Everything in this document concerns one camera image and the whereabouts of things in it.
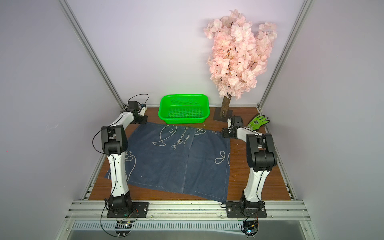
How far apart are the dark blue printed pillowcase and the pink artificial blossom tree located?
15.5 inches

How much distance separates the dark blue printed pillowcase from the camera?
83 centimetres

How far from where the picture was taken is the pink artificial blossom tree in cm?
62
